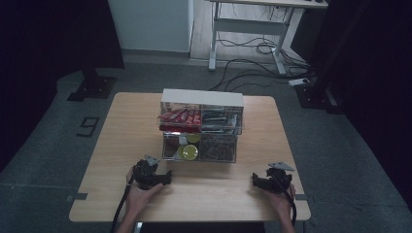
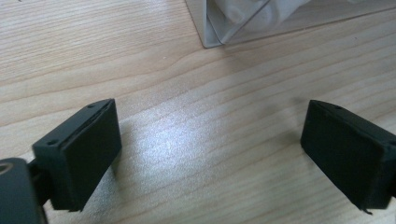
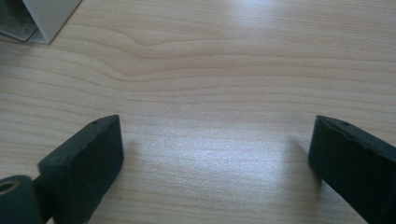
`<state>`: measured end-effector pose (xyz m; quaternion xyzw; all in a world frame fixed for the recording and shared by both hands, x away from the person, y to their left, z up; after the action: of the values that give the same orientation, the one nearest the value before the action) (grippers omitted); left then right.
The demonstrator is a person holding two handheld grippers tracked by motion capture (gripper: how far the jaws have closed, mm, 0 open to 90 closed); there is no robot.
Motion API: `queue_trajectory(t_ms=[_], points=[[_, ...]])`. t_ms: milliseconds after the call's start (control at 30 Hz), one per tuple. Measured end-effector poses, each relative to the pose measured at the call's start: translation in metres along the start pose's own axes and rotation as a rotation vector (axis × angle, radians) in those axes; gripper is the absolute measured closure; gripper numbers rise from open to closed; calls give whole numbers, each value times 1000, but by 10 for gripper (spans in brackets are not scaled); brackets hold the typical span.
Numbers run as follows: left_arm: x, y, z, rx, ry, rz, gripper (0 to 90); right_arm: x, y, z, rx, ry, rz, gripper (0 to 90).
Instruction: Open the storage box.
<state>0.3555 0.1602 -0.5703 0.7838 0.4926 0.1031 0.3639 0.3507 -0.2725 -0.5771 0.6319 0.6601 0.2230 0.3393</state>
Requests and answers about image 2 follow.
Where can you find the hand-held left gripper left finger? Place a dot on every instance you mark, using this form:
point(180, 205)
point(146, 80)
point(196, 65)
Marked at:
point(84, 152)

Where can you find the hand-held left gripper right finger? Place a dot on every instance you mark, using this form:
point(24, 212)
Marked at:
point(345, 152)

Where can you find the white plastic bag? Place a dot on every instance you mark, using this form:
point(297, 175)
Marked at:
point(249, 12)

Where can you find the clear plastic box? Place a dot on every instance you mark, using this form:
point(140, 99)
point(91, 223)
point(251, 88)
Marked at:
point(214, 28)

